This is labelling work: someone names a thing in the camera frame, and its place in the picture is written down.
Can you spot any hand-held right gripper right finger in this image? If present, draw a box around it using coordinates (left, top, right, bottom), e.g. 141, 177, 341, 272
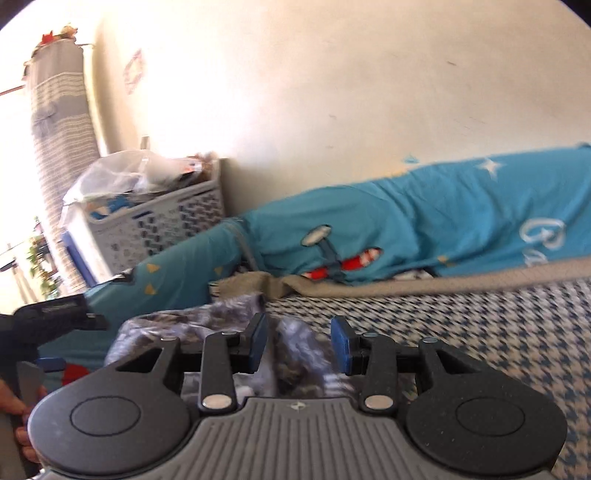
329, 316, 477, 415

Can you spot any grey striped hanging cloth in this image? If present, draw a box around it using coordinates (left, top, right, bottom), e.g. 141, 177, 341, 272
23, 41, 101, 288

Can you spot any white perforated basket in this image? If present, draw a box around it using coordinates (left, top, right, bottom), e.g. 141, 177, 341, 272
62, 159, 227, 278

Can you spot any teal star print cushion cover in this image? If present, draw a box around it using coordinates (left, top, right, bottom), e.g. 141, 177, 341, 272
240, 144, 591, 288

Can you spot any green potted plant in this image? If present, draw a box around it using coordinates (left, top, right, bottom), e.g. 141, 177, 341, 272
27, 216, 62, 297

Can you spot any teal triangle print cushion cover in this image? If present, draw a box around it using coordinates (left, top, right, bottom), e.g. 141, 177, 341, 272
39, 220, 254, 385

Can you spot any grey printed fleece jacket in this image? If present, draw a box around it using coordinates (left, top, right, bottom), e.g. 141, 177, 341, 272
106, 293, 362, 398

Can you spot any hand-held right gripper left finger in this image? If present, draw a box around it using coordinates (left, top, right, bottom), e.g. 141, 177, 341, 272
113, 312, 269, 415

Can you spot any pink wall sticker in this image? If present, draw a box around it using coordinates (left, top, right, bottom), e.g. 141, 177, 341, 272
123, 48, 146, 96

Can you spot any person's left hand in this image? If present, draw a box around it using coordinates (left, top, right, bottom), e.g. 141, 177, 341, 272
0, 379, 48, 463

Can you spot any clear plastic bag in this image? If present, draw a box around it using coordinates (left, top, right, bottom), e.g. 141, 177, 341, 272
62, 150, 218, 205

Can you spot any houndstooth bed cover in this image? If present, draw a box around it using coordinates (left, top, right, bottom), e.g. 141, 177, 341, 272
210, 256, 591, 480

